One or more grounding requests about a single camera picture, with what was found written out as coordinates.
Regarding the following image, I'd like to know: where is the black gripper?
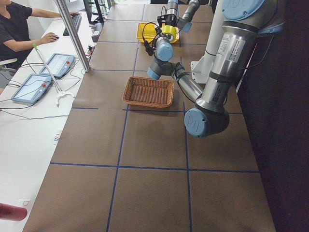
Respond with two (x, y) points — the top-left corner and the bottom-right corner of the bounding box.
(161, 14), (178, 26)
(154, 27), (169, 45)

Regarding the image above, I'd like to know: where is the yellow tape roll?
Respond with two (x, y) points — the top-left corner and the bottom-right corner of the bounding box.
(161, 25), (179, 44)

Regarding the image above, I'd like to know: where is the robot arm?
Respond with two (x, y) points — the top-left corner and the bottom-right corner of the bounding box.
(146, 0), (286, 137)
(157, 0), (201, 32)

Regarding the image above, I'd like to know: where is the yellow woven plastic basket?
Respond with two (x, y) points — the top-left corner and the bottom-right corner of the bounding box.
(136, 22), (180, 44)

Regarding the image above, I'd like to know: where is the brown wicker basket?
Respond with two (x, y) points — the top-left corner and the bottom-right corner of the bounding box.
(123, 76), (174, 108)

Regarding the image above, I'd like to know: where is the person left hand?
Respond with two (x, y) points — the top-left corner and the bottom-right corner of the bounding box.
(40, 32), (59, 44)

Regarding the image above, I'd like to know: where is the black monitor stand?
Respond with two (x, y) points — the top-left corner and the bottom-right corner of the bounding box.
(83, 0), (107, 25)

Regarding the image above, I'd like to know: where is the black keyboard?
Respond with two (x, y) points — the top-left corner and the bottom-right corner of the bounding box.
(62, 13), (82, 37)

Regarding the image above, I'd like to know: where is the far blue teach pendant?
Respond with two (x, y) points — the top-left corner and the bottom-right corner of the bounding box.
(47, 53), (75, 79)

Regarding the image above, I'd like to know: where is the blue teach pendant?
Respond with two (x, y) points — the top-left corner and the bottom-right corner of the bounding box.
(47, 53), (75, 79)
(11, 74), (52, 104)

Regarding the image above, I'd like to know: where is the white reacher grabber stick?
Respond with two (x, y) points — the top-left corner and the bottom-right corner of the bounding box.
(32, 43), (75, 108)

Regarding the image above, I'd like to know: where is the near blue teach pendant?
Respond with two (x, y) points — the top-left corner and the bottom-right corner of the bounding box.
(11, 74), (52, 104)

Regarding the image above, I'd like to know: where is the person in black shirt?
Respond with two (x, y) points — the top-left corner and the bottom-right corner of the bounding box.
(0, 0), (80, 71)

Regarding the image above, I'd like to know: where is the red cylinder object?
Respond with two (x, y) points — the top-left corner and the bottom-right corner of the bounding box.
(0, 203), (28, 221)

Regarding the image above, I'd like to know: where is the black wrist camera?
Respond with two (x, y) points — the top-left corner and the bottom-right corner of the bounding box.
(157, 15), (166, 28)
(141, 23), (157, 57)

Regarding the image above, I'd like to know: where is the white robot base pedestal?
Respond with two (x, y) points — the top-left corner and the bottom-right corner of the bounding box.
(191, 0), (225, 84)

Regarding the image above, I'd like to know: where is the aluminium frame post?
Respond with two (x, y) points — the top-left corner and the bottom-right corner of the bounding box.
(55, 0), (91, 73)

